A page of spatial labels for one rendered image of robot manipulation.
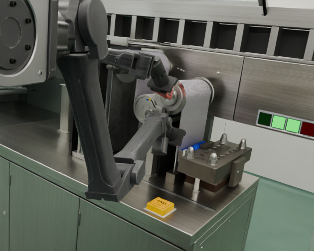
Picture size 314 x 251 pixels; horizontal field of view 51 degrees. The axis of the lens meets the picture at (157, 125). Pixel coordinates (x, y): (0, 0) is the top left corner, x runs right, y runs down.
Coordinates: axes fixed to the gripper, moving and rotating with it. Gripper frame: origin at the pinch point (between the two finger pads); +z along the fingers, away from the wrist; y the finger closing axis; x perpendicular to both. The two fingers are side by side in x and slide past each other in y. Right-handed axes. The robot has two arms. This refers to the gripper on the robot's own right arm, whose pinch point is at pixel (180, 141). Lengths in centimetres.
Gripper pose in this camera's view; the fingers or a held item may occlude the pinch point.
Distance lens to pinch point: 135.3
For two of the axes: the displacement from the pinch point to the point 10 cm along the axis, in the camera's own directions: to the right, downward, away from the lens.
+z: 4.4, 3.3, 8.3
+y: 8.1, 2.4, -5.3
